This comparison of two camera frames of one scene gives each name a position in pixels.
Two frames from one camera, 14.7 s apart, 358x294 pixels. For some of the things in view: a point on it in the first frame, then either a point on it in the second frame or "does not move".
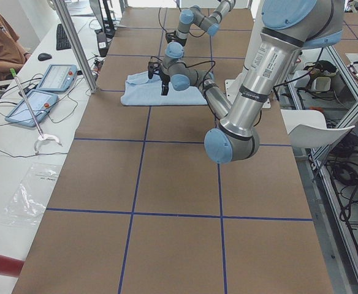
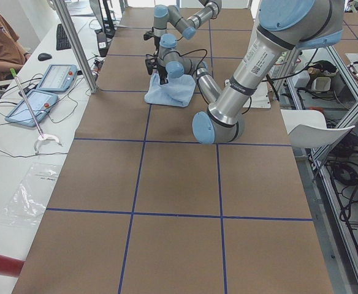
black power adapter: x=102 y=43 does not move
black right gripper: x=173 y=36 to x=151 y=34
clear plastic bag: x=28 y=203 does not move
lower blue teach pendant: x=42 y=103 does not move
